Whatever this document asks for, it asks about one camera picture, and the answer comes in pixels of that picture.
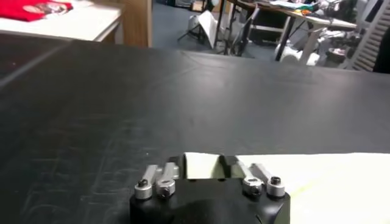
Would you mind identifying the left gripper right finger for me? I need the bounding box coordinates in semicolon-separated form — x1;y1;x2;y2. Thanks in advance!
219;155;286;198

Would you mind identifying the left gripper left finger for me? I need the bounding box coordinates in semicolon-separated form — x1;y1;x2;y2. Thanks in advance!
135;155;186;200

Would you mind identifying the light green polo shirt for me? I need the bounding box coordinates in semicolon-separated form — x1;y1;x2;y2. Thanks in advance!
184;152;390;224

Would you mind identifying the black table cover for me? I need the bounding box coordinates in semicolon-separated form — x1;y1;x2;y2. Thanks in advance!
0;33;390;224

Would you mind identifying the dark brown desk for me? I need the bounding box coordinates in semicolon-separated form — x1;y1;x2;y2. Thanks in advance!
227;0;308;61

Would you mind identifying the white standing desk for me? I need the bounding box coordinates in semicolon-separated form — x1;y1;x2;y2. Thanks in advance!
300;16;359;66

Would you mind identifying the black tripod stand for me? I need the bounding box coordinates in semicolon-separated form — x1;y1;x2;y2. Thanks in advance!
178;0;260;57

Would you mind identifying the white reflector board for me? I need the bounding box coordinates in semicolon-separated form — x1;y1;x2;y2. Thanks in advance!
197;10;221;49

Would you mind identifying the white table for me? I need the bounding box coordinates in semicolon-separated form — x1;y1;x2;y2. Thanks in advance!
0;0;122;43

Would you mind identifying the green colourful toy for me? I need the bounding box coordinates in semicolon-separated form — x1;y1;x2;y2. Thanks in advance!
292;8;315;16

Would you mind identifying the white louvered cooling unit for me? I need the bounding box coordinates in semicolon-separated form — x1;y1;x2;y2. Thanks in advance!
339;0;390;72

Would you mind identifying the black topped wooden table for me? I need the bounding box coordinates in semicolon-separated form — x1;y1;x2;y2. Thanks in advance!
0;32;74;88

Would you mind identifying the red folded shirt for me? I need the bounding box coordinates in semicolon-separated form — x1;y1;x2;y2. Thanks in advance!
0;0;74;23

